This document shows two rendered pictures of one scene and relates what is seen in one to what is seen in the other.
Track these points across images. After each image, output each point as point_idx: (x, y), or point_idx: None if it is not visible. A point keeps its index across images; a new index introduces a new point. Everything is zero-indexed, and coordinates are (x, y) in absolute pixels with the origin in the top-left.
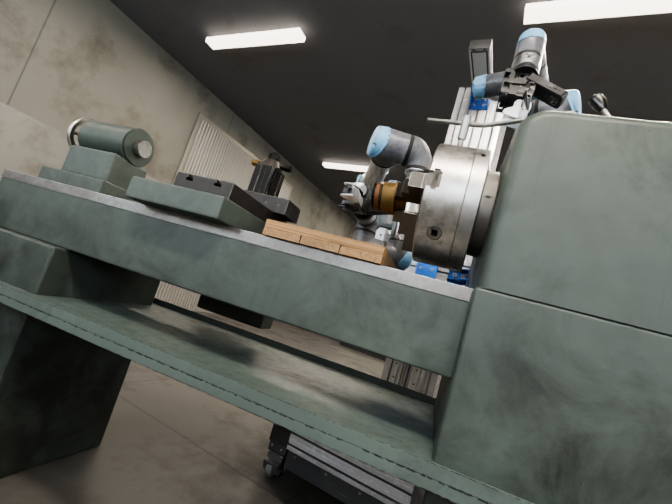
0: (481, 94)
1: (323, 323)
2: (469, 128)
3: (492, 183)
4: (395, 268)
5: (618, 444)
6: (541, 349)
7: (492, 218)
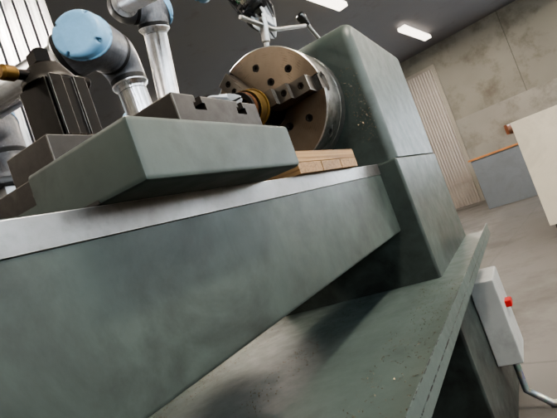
0: None
1: (365, 242)
2: (13, 19)
3: None
4: None
5: (438, 213)
6: (417, 182)
7: (358, 109)
